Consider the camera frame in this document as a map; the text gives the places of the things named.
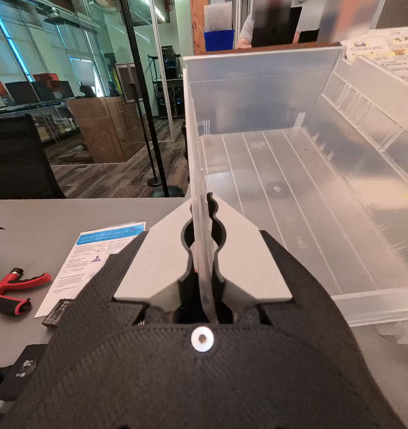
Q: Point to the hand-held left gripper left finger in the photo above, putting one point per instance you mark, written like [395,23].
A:
[153,264]

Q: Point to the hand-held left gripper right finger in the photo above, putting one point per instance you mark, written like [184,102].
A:
[250,264]

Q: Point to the clear plastic bin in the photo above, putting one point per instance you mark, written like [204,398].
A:
[291,201]

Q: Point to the printed paper leaflet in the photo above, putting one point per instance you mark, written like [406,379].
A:
[86,254]

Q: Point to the small black battery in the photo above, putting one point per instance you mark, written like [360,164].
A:
[58,313]

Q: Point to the red and black hand tool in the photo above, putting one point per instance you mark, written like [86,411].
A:
[9,285]

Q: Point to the black label card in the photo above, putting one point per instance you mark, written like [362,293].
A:
[23,368]

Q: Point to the black office chair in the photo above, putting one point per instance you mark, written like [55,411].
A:
[16,157]

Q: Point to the black stanchion pole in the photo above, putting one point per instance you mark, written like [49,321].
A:
[142,83]

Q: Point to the black shelving unit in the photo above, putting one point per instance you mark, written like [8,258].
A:
[167,83]

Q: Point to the black sign stand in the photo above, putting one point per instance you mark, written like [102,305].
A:
[128,82]

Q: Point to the blue bin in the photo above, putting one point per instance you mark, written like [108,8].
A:
[219,40]

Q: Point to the tilted instruction board stand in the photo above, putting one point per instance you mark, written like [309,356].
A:
[391,50]

